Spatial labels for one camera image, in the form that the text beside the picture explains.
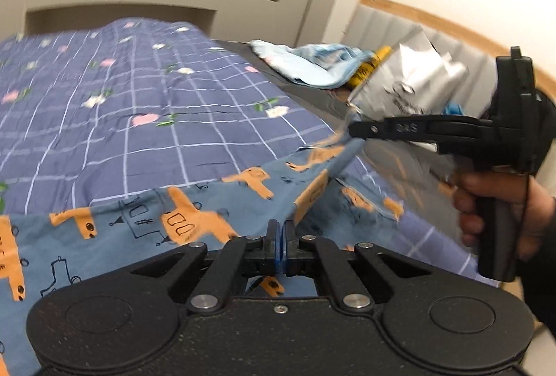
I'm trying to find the silver plastic bag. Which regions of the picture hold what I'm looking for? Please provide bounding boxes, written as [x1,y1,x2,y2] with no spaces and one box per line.
[346,26,473,153]

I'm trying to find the blue pants with orange print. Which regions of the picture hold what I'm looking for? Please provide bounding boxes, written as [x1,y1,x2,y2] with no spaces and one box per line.
[0,128,406,366]

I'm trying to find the blue plaid floral quilt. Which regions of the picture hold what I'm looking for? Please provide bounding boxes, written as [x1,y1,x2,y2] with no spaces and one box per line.
[0,17,515,290]

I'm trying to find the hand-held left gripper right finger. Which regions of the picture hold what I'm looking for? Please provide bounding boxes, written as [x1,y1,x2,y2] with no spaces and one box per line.
[283,220,436,312]

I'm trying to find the person's right forearm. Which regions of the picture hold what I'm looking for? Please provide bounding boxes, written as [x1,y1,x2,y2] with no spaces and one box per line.
[516,196,556,335]

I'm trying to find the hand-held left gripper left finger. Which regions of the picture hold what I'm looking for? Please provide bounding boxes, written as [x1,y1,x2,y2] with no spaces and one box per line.
[129,220,283,313]

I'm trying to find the grey padded headboard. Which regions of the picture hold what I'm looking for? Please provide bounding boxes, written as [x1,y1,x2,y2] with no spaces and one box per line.
[343,0,556,109]

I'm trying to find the person's right hand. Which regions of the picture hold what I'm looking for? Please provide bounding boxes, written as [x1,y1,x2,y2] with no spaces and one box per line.
[452,170,556,260]

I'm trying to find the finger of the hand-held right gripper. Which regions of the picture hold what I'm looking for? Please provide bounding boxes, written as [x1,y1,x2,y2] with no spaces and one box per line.
[347,114,497,156]

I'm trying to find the yellow packet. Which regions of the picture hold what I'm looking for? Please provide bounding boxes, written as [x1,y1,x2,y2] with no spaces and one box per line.
[346,46,394,89]

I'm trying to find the light blue crumpled cloth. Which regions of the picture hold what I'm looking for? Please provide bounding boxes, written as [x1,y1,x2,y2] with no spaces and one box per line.
[247,39,375,91]

